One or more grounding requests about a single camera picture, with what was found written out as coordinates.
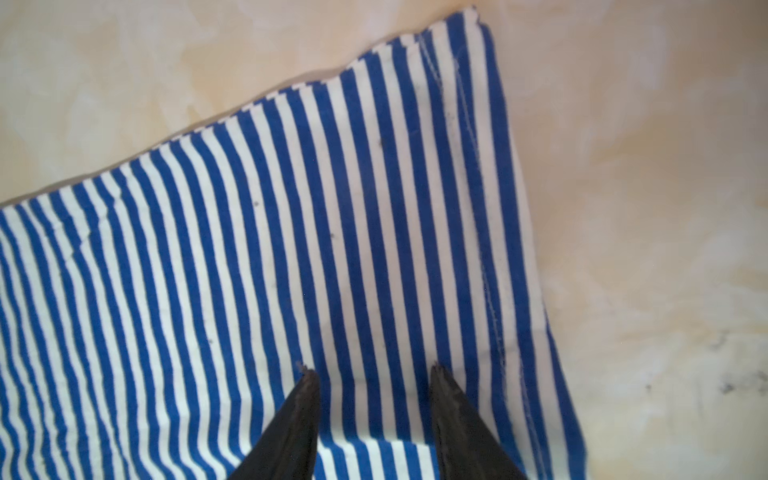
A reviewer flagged blue white striped tank top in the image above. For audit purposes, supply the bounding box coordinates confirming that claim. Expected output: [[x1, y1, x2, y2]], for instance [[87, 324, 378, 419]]
[[1, 8, 588, 479]]

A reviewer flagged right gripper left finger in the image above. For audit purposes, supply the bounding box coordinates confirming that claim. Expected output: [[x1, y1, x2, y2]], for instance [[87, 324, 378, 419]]
[[229, 367, 321, 480]]

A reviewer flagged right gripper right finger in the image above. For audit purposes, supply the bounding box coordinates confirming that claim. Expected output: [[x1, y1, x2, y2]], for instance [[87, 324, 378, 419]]
[[429, 364, 525, 480]]

